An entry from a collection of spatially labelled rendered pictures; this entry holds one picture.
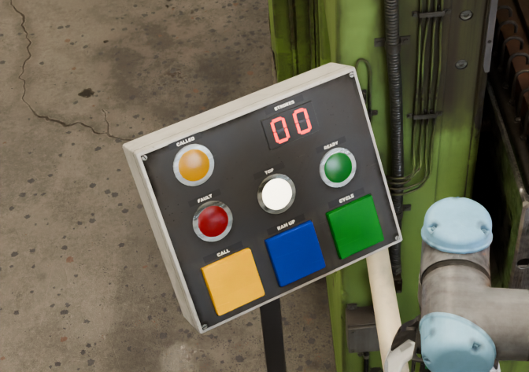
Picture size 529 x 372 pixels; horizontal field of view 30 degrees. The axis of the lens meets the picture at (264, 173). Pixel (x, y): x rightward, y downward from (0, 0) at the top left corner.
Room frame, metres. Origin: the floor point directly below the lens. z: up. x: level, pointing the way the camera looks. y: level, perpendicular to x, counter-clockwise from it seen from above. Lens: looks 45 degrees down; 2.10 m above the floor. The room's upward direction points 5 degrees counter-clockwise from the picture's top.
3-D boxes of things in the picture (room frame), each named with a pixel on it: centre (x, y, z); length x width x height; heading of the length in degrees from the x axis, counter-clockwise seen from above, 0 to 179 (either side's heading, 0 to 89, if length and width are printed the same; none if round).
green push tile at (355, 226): (0.95, -0.12, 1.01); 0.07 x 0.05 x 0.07; 114
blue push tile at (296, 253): (0.91, -0.03, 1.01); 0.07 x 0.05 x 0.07; 114
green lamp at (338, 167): (0.99, -0.11, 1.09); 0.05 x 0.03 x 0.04; 89
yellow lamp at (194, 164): (0.95, 0.09, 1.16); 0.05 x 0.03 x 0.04; 89
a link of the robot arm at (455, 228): (0.71, -0.21, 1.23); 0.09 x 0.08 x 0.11; 169
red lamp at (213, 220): (0.91, 0.08, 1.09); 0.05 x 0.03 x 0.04; 89
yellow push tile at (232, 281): (0.87, 0.06, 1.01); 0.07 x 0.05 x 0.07; 114
